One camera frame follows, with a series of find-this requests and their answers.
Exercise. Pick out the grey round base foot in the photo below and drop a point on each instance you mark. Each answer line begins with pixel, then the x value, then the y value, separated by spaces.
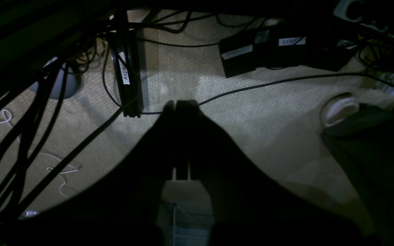
pixel 73 82

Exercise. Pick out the black aluminium extrusion leg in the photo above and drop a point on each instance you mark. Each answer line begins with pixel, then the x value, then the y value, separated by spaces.
pixel 128 84

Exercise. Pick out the white round floor object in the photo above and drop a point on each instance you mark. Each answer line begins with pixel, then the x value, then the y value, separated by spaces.
pixel 338 108

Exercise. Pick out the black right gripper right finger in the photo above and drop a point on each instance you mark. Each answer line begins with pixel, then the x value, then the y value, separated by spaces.
pixel 250 208

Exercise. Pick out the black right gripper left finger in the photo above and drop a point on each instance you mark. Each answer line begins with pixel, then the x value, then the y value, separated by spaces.
pixel 121 208

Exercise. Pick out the black labelled power box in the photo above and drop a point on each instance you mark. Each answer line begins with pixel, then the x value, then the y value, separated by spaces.
pixel 315 48
pixel 241 53

